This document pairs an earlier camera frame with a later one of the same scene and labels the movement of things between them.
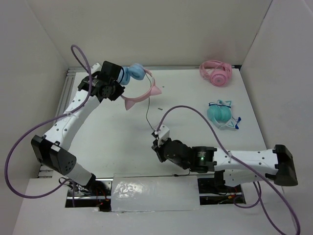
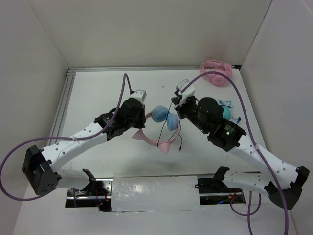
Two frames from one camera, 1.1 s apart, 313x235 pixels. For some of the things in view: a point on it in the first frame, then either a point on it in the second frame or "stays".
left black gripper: x=120 y=90 -> x=141 y=124
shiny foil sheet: x=155 y=193 stays
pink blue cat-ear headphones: x=136 y=71 -> x=160 y=114
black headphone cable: x=150 y=125 -> x=175 y=131
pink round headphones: x=218 y=73 stays
